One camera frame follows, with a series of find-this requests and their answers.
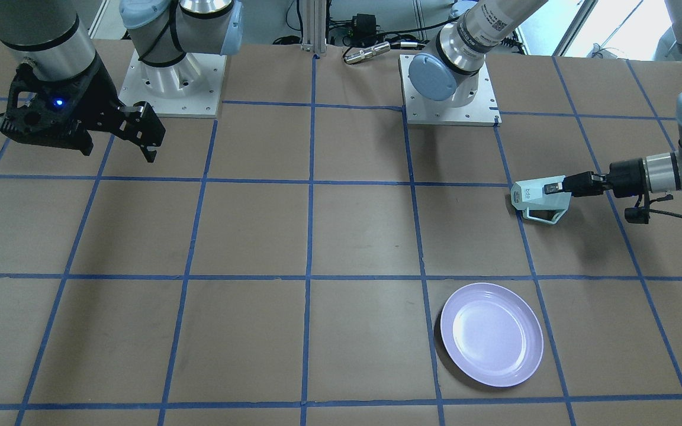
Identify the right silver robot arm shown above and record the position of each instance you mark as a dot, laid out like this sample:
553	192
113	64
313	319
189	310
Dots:
163	32

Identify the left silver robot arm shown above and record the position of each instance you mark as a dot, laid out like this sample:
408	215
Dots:
448	73

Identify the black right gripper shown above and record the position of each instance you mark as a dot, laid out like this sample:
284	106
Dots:
99	93

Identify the silver cable connector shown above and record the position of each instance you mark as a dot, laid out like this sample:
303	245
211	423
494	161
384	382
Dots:
367	53

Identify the lavender plastic plate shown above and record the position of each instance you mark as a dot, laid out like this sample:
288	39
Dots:
491	334

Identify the black power adapter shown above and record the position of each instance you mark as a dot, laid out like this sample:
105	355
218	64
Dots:
363	26

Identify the aluminium frame post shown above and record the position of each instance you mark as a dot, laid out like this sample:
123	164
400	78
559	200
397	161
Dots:
313	26

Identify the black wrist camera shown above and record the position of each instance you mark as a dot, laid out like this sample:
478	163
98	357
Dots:
641	212

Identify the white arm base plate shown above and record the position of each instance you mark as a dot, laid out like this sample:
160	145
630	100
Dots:
190	89
472	104

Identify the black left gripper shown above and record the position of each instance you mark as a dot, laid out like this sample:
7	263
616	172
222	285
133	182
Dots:
625	176

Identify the mint green geometric cup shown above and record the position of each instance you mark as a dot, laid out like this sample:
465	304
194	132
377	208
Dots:
541	199

